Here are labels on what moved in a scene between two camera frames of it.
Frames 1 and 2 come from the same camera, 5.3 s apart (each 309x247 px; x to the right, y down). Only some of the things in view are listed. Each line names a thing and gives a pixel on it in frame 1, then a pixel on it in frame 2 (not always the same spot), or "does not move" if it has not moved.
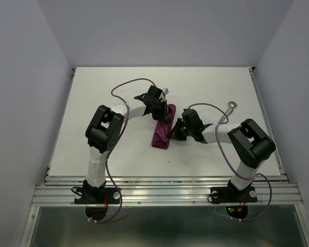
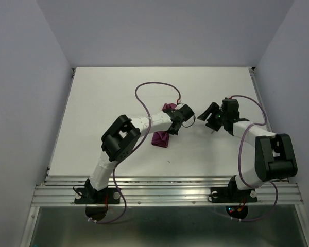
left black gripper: x=163 y=116 -> x=173 y=132
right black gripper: x=174 y=133 -> x=212 y=108
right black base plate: x=228 y=194 does not move
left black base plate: x=101 y=195 does not move
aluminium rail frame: x=273 y=190 does not move
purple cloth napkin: x=160 y=139 does not move
